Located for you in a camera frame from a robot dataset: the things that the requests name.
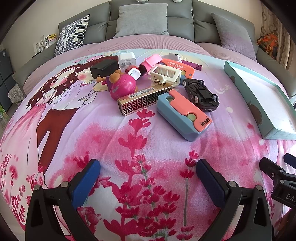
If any orange bag by curtain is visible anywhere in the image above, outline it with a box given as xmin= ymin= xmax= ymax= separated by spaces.
xmin=256 ymin=33 xmax=278 ymax=59

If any grey sofa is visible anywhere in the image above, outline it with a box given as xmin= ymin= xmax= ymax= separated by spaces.
xmin=10 ymin=1 xmax=295 ymax=97

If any black toy car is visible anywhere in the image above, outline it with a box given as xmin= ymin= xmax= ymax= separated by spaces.
xmin=183 ymin=78 xmax=220 ymax=113

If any light grey pillow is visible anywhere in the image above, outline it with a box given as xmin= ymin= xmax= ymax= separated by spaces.
xmin=114 ymin=3 xmax=169 ymax=38

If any cartoon printed blanket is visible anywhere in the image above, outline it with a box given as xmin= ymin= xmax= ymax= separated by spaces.
xmin=1 ymin=51 xmax=295 ymax=240

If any patterned black white pillow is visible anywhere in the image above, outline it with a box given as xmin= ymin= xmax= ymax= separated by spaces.
xmin=54 ymin=14 xmax=90 ymax=57

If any blue orange inaer box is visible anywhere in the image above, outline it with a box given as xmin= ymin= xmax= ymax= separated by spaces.
xmin=157 ymin=89 xmax=212 ymax=142

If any white magazine rack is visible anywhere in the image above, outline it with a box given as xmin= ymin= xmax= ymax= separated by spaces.
xmin=33 ymin=34 xmax=58 ymax=54

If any pink dog toy figure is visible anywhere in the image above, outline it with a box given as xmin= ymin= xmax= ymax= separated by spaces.
xmin=93 ymin=70 xmax=138 ymax=100

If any orange blue small box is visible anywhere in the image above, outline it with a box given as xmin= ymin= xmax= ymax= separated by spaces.
xmin=162 ymin=58 xmax=195 ymax=78

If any gold patterned long box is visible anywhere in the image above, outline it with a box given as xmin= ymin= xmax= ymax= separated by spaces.
xmin=117 ymin=84 xmax=173 ymax=116

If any dark grey cabinet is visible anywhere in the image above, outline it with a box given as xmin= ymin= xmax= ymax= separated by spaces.
xmin=0 ymin=49 xmax=16 ymax=111

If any pink watch band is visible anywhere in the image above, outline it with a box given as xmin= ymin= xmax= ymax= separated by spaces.
xmin=138 ymin=54 xmax=163 ymax=76

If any cream plastic clip holder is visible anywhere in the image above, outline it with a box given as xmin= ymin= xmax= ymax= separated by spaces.
xmin=148 ymin=64 xmax=182 ymax=87

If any white power adapter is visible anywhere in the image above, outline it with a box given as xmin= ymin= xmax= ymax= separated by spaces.
xmin=118 ymin=52 xmax=137 ymax=69

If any black small box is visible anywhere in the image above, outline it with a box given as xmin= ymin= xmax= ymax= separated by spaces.
xmin=90 ymin=59 xmax=118 ymax=79

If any purple grey pillow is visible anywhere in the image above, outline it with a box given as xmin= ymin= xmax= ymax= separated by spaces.
xmin=211 ymin=13 xmax=256 ymax=61

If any magenta cylinder lighter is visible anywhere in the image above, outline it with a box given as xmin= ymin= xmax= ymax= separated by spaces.
xmin=182 ymin=60 xmax=202 ymax=71

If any beige patterned curtain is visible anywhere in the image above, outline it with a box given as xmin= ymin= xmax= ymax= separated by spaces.
xmin=261 ymin=3 xmax=295 ymax=70

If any red white tube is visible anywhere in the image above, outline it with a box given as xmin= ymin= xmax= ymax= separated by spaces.
xmin=125 ymin=65 xmax=141 ymax=80

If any white smart watch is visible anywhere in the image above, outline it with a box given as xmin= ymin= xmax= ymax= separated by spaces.
xmin=161 ymin=53 xmax=182 ymax=63

